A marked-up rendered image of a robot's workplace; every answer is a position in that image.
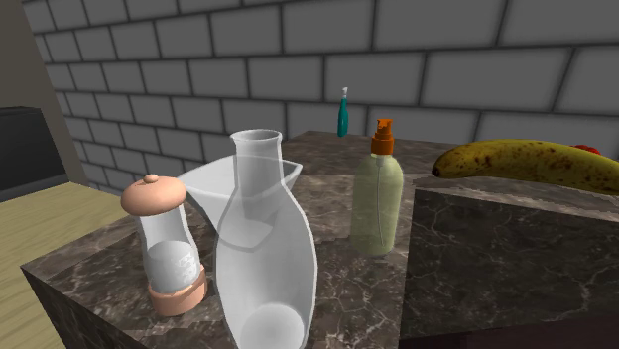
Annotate clear glass bowl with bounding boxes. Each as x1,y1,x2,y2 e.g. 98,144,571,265
176,155,304,253

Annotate black cabinet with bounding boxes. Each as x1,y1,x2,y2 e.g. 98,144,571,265
0,106,69,202

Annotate pink capped glass grinder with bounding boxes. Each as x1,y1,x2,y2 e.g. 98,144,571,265
120,174,209,318

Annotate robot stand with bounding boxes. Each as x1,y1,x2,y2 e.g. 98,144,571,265
398,174,619,349

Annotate spotted yellow banana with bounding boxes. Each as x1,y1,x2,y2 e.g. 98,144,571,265
431,139,619,197

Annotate teal spray bottle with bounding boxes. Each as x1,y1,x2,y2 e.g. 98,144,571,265
336,86,351,139

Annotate green orange pump bottle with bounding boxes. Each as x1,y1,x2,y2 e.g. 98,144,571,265
349,118,405,258

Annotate clear glass vase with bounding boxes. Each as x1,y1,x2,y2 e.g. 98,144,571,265
213,128,318,349

